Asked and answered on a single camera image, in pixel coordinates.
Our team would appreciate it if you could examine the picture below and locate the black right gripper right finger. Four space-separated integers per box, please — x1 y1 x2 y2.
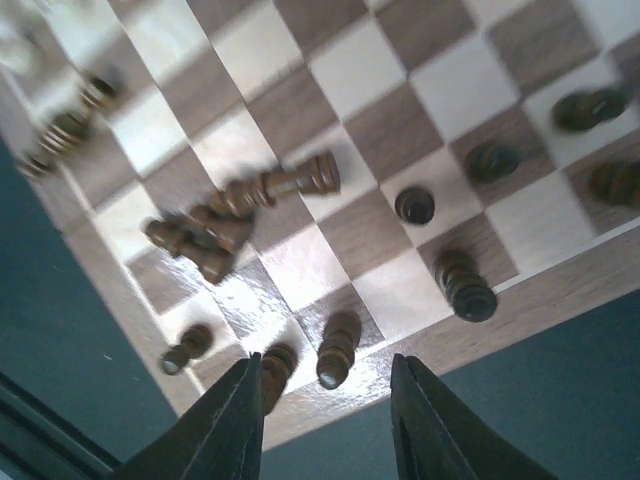
390 354 555 480

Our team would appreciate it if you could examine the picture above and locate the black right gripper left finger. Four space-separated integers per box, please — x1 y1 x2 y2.
112 353 264 479

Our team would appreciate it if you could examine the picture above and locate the pile of brown chess pieces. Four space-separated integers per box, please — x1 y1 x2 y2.
144 151 341 285

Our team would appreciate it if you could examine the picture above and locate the wooden chess board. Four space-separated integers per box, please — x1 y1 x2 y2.
1 1 639 447

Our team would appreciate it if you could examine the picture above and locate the tall brown chess piece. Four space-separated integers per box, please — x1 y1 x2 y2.
16 74 118 179

